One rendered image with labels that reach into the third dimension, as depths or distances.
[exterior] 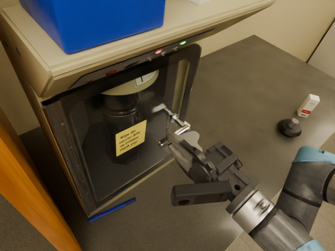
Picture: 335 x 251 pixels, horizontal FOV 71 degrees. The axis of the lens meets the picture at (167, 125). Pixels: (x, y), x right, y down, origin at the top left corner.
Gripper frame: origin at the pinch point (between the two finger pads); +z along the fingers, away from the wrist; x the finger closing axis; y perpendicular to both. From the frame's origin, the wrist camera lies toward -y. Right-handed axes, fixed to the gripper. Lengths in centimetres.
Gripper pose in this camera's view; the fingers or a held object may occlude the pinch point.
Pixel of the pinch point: (168, 140)
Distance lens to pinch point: 53.3
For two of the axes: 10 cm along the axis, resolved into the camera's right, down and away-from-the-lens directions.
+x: 0.8, -6.4, -7.7
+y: 7.6, -4.6, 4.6
